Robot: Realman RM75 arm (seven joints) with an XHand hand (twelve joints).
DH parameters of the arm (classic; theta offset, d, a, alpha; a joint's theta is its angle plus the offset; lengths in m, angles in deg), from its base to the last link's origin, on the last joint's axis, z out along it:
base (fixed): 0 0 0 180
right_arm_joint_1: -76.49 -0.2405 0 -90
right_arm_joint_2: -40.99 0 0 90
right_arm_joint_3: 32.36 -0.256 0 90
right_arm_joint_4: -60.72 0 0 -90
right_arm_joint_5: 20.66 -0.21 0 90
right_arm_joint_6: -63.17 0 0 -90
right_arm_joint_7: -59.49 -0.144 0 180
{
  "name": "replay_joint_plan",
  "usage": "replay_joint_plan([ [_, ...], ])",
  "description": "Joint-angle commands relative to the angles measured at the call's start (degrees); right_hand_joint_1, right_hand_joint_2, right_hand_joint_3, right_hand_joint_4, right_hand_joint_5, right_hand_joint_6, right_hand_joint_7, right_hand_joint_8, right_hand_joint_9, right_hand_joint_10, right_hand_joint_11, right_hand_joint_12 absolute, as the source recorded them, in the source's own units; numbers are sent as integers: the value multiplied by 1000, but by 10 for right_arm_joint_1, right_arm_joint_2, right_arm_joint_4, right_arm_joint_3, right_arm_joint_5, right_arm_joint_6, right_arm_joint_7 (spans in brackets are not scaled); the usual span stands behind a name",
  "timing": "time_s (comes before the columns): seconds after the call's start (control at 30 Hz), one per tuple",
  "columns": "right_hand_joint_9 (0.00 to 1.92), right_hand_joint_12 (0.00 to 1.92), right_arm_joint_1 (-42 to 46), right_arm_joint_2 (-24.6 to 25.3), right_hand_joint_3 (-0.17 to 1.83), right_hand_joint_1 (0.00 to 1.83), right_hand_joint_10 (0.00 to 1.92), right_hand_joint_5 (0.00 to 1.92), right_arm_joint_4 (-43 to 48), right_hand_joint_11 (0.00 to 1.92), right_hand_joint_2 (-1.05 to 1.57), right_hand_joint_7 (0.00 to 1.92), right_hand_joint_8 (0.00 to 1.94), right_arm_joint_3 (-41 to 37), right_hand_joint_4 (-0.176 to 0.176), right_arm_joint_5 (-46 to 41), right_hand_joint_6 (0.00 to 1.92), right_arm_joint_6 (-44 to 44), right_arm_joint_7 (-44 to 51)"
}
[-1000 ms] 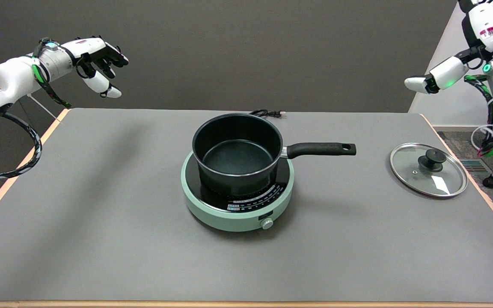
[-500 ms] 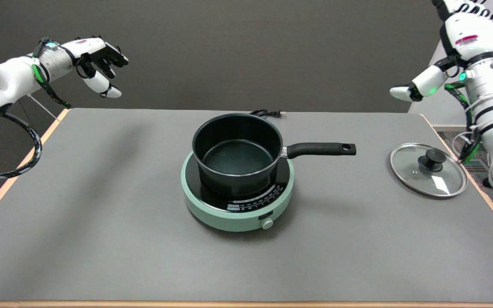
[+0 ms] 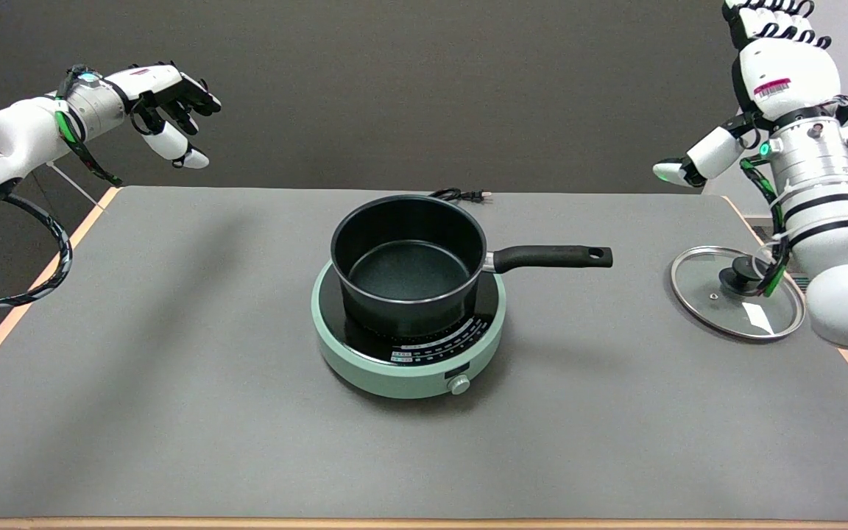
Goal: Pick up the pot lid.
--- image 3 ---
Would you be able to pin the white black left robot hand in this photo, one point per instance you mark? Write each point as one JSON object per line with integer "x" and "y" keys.
{"x": 155, "y": 81}

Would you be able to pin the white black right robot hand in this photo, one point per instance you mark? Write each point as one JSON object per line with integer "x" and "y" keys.
{"x": 785, "y": 73}

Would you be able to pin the glass pot lid black knob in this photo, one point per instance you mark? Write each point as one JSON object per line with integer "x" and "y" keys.
{"x": 711, "y": 294}

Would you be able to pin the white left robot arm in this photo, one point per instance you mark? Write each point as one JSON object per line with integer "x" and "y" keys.
{"x": 19, "y": 132}

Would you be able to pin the grey table mat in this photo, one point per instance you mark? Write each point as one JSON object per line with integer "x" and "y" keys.
{"x": 174, "y": 405}

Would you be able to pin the mint green induction cooker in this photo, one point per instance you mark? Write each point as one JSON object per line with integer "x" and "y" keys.
{"x": 365, "y": 368}

